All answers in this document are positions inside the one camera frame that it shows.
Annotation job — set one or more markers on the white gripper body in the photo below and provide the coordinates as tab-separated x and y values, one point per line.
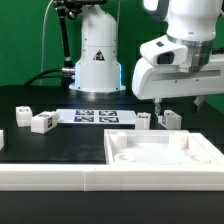
167	82

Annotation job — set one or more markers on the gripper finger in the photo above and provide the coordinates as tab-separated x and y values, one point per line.
198	102
158	108

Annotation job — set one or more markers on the white square tabletop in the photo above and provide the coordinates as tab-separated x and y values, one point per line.
159	147

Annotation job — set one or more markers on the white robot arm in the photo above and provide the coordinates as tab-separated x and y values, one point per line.
178	64

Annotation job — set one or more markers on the white sheet with tags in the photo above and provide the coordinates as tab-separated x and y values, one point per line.
84	116

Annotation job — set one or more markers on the white left fence bar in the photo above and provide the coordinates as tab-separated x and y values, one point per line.
1	139

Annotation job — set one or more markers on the white front fence bar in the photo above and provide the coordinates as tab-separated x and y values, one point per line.
40	177

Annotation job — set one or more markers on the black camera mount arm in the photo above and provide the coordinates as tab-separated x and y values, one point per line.
70	9

